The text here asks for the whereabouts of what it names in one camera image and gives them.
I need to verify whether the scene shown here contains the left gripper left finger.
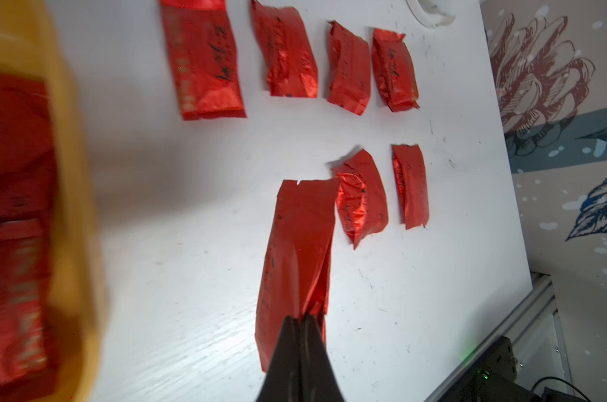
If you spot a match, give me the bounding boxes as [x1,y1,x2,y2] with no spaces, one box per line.
[257,317,309,402]

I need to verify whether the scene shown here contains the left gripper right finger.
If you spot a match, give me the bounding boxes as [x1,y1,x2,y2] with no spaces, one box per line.
[303,316,345,402]

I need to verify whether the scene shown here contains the red tea bag seven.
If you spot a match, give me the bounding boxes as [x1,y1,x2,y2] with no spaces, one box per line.
[255,179,340,372]

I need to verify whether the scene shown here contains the red tea bag six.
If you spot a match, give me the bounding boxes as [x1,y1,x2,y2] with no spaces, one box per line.
[331,149,389,250]

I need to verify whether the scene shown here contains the red tea bag five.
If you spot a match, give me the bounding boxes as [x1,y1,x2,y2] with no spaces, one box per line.
[392,145,430,229]

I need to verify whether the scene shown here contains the red tea bag two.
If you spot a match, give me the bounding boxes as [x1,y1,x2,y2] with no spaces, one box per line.
[326,21,372,116]

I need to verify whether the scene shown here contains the red tea bag one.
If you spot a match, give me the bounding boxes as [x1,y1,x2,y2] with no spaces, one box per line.
[372,28,420,112]

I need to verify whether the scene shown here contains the red tea bag three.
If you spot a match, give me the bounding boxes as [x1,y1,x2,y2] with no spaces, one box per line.
[250,1,319,98]

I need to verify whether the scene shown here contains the red tea bag four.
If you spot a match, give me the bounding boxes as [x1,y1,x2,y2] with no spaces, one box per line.
[159,1,247,121]

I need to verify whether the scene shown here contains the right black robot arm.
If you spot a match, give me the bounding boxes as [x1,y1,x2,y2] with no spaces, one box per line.
[429,336,588,402]

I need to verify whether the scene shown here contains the red tea bags in box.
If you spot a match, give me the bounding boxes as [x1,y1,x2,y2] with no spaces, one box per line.
[0,73,57,401]

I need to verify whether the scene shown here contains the yellow plastic storage box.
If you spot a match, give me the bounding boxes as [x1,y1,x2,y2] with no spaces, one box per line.
[0,1,109,401]

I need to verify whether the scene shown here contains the white utensil holder cup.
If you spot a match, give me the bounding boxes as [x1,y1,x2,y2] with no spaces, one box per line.
[406,0,457,28]

